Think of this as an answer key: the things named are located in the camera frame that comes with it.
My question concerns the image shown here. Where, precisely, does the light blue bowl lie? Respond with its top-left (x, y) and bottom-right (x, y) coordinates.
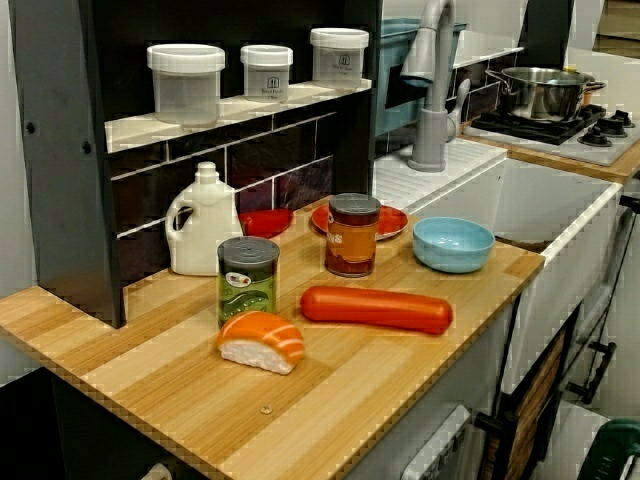
top-left (412, 216), bottom-right (496, 274)

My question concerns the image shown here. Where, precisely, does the white toy sink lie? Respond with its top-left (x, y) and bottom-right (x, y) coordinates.
top-left (372, 137), bottom-right (626, 401)

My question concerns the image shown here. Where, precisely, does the brown beans can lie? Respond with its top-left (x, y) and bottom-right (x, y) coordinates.
top-left (324, 192), bottom-right (382, 279)

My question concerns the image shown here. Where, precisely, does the red toy pepper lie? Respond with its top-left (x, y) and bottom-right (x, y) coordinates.
top-left (238, 207), bottom-right (295, 240)

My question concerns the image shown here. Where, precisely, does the red round plate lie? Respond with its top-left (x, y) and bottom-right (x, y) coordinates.
top-left (310, 202), bottom-right (409, 242)

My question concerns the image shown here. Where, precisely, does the green pickle can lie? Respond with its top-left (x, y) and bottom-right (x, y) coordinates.
top-left (216, 236), bottom-right (280, 331)

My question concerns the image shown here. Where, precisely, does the white detergent bottle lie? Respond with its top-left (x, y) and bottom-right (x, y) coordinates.
top-left (164, 161), bottom-right (244, 276)

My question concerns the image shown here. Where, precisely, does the salmon sushi toy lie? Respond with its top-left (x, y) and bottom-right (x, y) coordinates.
top-left (216, 310), bottom-right (305, 375)

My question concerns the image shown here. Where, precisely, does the grey toy faucet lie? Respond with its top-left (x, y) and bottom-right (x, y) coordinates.
top-left (399, 0), bottom-right (472, 172)

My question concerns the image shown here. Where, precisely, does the small clear jar white lid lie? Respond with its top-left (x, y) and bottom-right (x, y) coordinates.
top-left (239, 44), bottom-right (294, 104)

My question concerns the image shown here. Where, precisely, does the teal plastic bin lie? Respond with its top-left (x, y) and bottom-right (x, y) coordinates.
top-left (374, 17), bottom-right (469, 137)

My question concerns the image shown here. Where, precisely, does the tall clear jar white lid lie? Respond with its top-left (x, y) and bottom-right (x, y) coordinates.
top-left (309, 27), bottom-right (370, 87)

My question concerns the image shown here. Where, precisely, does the wide clear jar white lid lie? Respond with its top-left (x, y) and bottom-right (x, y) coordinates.
top-left (146, 43), bottom-right (226, 126)

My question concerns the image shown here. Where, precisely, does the toy stove top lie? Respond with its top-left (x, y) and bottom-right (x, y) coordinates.
top-left (462, 107), bottom-right (640, 169)

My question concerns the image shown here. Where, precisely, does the dark shelf unit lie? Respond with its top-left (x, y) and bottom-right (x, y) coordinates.
top-left (9, 0), bottom-right (386, 331)

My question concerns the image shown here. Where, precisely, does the steel cooking pot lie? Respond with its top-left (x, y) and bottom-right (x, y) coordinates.
top-left (484, 66), bottom-right (606, 122)

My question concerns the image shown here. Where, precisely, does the green plastic object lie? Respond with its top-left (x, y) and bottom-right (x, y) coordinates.
top-left (597, 418), bottom-right (640, 480)

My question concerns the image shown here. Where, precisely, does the black door handle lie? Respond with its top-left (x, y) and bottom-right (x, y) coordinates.
top-left (567, 341), bottom-right (618, 404)

